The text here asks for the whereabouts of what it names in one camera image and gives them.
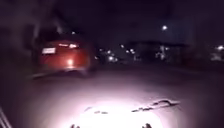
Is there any grey asphalt road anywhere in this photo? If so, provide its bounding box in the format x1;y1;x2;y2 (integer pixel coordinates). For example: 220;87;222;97
0;63;224;128

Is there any dark low building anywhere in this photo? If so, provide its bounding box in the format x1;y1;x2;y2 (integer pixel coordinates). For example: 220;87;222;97
128;40;191;65

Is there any red car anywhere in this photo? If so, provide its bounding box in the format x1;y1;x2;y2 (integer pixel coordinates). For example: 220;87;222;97
34;39;96;74

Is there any robot's own part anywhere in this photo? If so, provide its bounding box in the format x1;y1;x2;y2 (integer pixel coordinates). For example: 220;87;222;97
69;123;81;128
141;122;153;128

